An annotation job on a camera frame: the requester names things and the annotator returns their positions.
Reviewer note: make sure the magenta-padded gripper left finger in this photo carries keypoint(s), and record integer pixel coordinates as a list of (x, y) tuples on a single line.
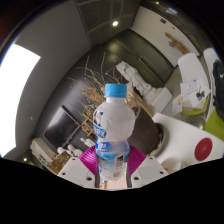
[(77, 170)]

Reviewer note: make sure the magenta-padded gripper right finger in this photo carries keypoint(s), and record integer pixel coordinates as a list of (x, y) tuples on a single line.
[(146, 170)]

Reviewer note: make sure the clear blue-capped water bottle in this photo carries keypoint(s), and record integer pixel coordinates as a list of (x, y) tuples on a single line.
[(113, 126)]

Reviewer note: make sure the grey plant saucer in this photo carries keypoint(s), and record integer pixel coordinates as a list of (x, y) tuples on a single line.
[(161, 146)]

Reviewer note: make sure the dried plant in grey pot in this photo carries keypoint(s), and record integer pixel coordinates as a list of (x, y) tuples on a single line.
[(146, 133)]

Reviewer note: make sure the white cabinet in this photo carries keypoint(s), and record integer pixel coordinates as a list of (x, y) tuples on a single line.
[(40, 150)]

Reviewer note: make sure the flat round red coaster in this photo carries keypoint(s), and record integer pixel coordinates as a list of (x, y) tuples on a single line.
[(203, 149)]

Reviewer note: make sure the brown cardboard box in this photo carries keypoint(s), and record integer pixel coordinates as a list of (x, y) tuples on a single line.
[(143, 106)]

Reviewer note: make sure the green seat cushion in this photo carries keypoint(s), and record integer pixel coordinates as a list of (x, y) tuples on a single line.
[(195, 111), (215, 128)]

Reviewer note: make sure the stack of white papers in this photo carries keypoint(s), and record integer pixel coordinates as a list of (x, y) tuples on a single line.
[(193, 90)]

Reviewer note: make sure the long ceiling light strip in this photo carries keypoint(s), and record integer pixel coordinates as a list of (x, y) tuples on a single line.
[(16, 100)]

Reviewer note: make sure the dark double door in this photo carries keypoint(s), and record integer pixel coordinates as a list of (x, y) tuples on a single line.
[(143, 56)]

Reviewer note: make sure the tall wooden figure sculpture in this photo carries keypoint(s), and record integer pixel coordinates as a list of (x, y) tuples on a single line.
[(176, 43)]

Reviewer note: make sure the recessed ceiling spotlights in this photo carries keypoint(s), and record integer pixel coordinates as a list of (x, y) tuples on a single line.
[(115, 23)]

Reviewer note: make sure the black wall screen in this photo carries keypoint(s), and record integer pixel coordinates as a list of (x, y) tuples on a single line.
[(60, 130)]

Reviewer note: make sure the white pedestal block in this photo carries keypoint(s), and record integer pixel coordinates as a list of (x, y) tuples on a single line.
[(160, 98)]

